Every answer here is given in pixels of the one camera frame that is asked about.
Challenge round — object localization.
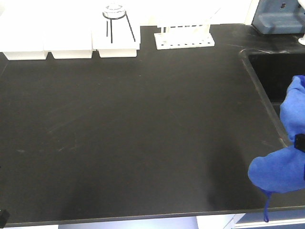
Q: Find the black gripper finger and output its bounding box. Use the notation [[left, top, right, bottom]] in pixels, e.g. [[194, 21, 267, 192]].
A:
[[294, 134, 305, 152]]

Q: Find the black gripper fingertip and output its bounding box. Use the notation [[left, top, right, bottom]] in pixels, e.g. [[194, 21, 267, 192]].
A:
[[0, 209, 10, 227]]

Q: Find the blue microfiber cloth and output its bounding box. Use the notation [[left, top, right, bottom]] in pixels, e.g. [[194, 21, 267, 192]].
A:
[[248, 75, 305, 222]]

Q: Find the black lab sink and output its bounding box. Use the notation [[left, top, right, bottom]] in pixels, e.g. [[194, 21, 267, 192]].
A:
[[239, 49, 305, 146]]

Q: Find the white object by sink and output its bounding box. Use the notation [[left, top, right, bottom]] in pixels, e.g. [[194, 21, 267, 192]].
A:
[[298, 35, 305, 45]]

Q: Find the blue grey lab device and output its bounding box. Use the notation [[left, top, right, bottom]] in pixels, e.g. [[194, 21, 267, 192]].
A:
[[252, 0, 305, 34]]

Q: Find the white test tube rack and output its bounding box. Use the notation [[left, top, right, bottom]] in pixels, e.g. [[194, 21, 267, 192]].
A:
[[153, 8, 215, 50]]

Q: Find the white box left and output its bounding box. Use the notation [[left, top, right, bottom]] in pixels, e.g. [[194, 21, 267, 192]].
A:
[[0, 9, 48, 61]]

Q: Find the white box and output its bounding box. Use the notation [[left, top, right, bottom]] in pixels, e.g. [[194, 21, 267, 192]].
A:
[[91, 14, 141, 58], [0, 9, 48, 61], [43, 15, 93, 59]]

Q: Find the white box middle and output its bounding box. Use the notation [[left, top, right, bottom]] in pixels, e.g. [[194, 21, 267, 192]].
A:
[[43, 15, 93, 59]]

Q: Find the white box right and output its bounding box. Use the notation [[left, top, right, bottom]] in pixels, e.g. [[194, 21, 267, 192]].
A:
[[91, 14, 141, 58]]

